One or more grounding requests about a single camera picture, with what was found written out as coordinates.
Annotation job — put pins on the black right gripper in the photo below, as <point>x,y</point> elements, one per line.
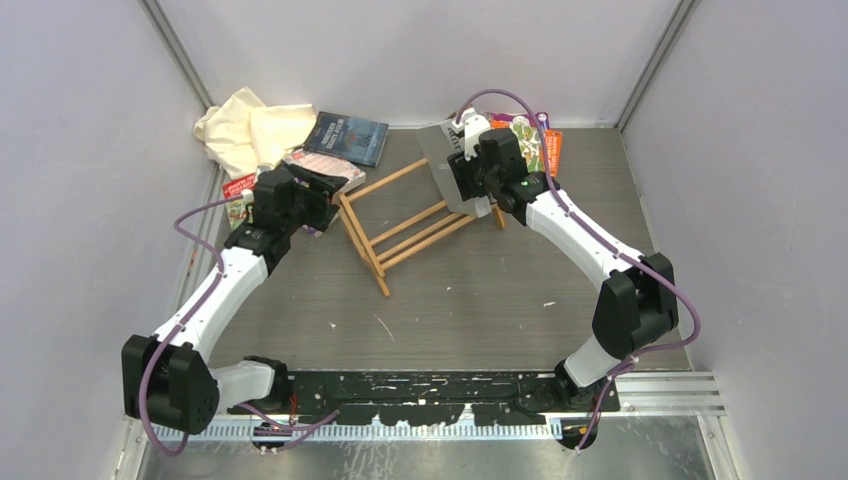
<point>463,172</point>

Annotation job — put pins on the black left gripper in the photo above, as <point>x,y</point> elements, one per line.
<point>321,191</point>

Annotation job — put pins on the grey ianra book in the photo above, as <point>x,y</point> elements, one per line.
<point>435,147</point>

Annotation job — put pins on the floral white book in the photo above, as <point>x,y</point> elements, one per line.
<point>330,166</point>

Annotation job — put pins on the wooden book rack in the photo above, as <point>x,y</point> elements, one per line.
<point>379,263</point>

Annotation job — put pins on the orange treehouse book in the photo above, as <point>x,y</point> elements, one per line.
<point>540,146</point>

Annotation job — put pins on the purple yellow treehouse book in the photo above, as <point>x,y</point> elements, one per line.
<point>315,232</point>

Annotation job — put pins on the purple cartoon book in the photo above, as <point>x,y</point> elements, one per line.
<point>530,116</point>

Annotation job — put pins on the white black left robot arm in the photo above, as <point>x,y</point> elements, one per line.
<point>167,380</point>

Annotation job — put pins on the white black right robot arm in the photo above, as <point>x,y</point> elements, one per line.
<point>635,305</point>

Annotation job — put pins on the red treehouse book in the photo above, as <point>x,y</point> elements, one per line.
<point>237,210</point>

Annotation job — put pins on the cream cloth bag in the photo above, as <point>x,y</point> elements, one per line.
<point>244,133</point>

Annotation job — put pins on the dark blue book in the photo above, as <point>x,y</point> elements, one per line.
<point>356,140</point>

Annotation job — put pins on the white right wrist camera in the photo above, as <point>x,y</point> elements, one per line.
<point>464,130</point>

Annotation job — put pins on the black mounting base plate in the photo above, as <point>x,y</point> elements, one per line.
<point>494,401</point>

